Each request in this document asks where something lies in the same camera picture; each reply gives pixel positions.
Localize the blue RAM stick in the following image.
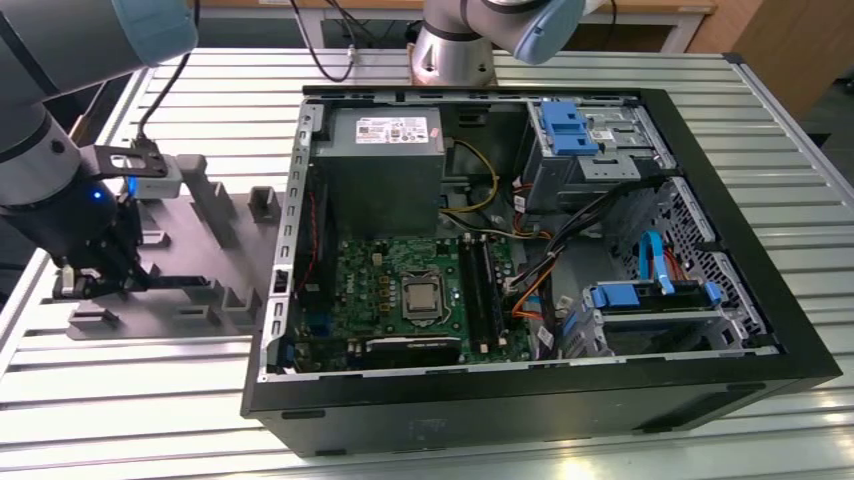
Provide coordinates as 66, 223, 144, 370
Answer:
136, 274, 212, 291

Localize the black RAM slot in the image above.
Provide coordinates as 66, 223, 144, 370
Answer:
459, 235, 487, 351
474, 235, 499, 350

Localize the grey parts rack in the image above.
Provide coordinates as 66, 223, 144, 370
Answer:
66, 154, 286, 342

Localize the green motherboard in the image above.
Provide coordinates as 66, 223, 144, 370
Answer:
293, 234, 535, 374

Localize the grey power supply unit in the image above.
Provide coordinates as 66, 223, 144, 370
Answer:
313, 105, 447, 237

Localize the CPU socket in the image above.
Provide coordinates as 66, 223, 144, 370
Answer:
393, 268, 455, 330

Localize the silver CPU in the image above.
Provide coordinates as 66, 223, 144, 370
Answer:
399, 282, 445, 312

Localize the black graphics card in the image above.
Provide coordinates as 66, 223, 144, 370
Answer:
363, 335, 463, 370

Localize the black PC case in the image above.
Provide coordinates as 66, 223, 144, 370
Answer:
239, 84, 844, 457

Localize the grey metal drive cage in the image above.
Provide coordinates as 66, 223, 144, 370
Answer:
525, 98, 676, 214

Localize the blue disk carrier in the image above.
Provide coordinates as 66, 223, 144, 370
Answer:
590, 281, 724, 312

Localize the grey metal disk bay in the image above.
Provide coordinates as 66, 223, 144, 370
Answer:
586, 299, 766, 357

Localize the white-framed wooden desk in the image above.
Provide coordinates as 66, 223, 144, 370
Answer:
196, 0, 721, 54

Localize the wooden cabinet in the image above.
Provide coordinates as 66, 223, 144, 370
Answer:
686, 0, 854, 136

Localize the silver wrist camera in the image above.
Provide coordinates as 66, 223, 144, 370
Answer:
127, 153, 183, 200

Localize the black camera cable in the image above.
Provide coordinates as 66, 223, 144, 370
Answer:
135, 49, 196, 149

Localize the black cable with plug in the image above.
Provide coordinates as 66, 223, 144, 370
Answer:
287, 0, 362, 84

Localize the yellow wire pair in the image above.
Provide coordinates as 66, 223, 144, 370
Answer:
439, 139, 501, 217

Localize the orange wire bundle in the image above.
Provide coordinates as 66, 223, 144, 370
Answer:
511, 269, 557, 321

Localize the black cable bundle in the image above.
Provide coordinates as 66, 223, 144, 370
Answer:
510, 177, 669, 289

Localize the blue plastic drive bracket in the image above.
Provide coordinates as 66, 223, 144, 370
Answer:
541, 101, 601, 157

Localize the blue flat data cable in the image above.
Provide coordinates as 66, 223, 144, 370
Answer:
638, 230, 677, 295

